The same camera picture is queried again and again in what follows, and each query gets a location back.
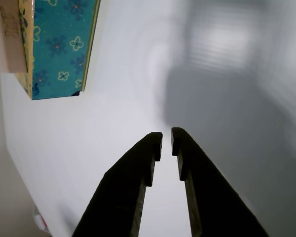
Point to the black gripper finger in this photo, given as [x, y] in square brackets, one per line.
[123, 192]
[209, 195]

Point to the wooden Jenga block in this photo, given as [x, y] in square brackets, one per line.
[12, 44]

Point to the yellow blue floral box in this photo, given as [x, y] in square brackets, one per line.
[59, 49]

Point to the small white red object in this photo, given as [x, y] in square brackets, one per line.
[40, 219]

